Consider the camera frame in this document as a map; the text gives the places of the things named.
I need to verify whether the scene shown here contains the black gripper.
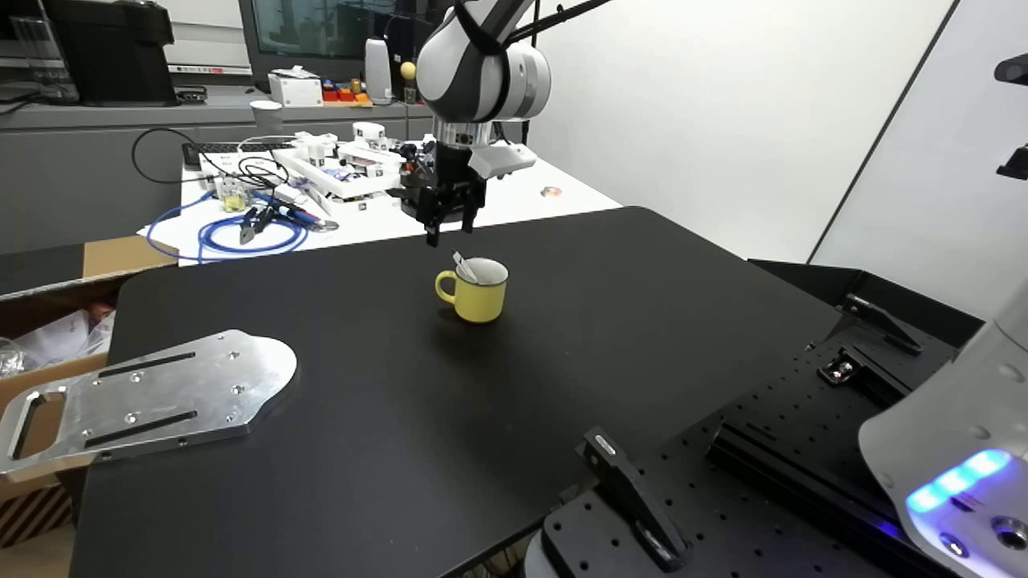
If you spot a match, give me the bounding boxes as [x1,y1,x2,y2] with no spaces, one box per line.
[398,139,492,252]

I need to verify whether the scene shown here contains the blue coiled cable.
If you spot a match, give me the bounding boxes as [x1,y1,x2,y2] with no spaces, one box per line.
[140,189,323,268]

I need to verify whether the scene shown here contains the black perforated breadboard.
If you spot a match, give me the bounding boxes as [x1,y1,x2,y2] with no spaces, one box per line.
[523,253,990,578]

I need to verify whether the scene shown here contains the black equipment box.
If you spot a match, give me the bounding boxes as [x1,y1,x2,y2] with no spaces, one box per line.
[40,0,178,106]

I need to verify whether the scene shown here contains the white plastic bag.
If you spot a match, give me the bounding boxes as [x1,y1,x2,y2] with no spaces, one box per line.
[0,301,118,379]

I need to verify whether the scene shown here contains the black angled bracket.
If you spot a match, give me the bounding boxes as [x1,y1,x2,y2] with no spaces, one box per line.
[579,425,687,572]

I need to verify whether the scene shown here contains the black computer monitor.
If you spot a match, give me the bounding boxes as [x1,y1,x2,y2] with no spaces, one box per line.
[233,0,460,86]

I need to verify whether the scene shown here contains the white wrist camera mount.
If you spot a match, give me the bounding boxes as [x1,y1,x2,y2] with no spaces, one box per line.
[469,139,538,184]

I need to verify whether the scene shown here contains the white modules with tags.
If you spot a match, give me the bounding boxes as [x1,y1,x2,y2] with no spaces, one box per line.
[273,120,406,207]

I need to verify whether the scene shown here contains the white cylinder speaker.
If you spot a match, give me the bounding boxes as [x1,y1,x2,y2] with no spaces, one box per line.
[364,35,398,106]

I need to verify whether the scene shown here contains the yellow cup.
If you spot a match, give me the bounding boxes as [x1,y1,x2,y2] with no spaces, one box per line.
[431,253,511,329]

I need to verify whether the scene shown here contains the brown cardboard box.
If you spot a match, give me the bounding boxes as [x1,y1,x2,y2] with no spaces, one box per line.
[0,234,178,549]

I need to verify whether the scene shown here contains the small white box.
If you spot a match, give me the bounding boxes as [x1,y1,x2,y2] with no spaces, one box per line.
[265,65,323,110]

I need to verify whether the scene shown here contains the silver metal mounting plate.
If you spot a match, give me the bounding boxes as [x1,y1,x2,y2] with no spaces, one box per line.
[0,329,300,478]

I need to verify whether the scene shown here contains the black cable loop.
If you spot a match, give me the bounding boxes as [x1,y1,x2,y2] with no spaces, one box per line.
[127,121,204,189]

